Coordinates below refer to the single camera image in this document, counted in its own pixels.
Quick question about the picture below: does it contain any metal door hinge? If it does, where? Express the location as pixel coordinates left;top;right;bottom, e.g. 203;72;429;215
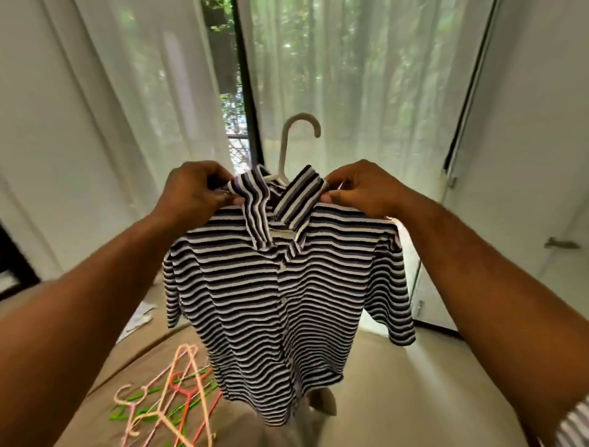
544;236;583;252

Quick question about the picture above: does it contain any black window frame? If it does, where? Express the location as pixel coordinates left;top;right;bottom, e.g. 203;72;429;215
228;0;265;174
442;0;504;178

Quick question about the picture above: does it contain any person's right hand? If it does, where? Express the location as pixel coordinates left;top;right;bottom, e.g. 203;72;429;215
319;158;408;220

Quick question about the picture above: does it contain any white plastic hanger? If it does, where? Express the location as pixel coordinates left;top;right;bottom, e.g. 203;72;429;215
273;111;323;182

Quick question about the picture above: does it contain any person's left forearm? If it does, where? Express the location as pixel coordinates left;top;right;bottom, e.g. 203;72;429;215
0;210;190;447

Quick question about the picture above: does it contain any person's striped shirt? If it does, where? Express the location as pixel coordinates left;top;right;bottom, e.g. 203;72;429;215
550;394;589;447

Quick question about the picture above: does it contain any person's left hand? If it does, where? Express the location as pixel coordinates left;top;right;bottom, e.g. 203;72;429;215
151;159;243;233

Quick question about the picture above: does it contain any bed with taupe sheet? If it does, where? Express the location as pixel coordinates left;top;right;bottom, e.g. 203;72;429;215
0;276;337;447

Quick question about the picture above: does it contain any white wooden wardrobe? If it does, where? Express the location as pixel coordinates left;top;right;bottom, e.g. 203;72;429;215
409;0;589;337

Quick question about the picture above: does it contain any black white striped garment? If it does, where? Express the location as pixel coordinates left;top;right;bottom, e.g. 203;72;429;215
162;164;418;427

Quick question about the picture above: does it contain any sheer white curtain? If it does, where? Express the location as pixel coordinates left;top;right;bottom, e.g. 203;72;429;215
237;0;500;337
37;0;237;278

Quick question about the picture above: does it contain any pile of coloured plastic hangers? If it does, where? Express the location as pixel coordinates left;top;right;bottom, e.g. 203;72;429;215
107;343;224;447

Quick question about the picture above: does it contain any person's right forearm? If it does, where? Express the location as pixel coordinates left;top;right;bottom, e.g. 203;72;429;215
387;187;589;447

